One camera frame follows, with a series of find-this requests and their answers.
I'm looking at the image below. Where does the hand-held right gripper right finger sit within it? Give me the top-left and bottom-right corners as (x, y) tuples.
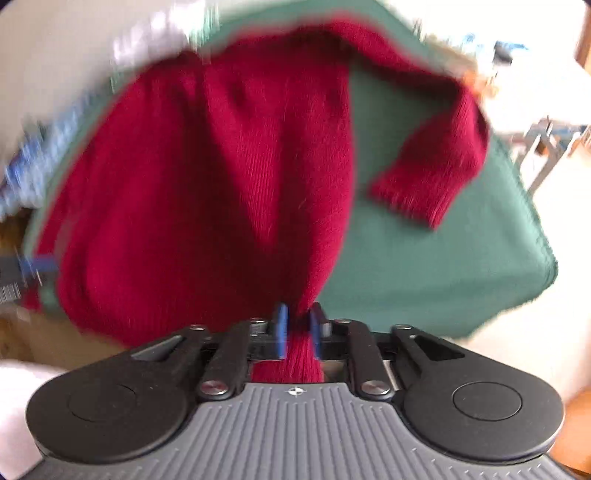
(310, 302), (465, 400)

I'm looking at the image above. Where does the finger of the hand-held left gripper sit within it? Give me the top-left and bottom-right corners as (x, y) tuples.
(17, 254), (58, 288)

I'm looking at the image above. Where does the green tablecloth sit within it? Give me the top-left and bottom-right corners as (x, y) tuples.
(23, 0), (557, 340)

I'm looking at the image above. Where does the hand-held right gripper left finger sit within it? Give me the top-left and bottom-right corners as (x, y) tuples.
(131, 303), (290, 401)

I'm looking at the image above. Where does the white folded garment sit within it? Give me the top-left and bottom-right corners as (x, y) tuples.
(113, 9), (208, 70)

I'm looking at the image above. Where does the blue patterned cloth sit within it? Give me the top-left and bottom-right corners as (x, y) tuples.
(0, 106), (93, 217)

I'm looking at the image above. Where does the white side table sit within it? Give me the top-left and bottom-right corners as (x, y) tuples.
(416, 28), (591, 195)

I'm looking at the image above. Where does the dark red knit sweater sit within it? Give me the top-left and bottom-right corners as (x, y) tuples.
(23, 21), (490, 384)

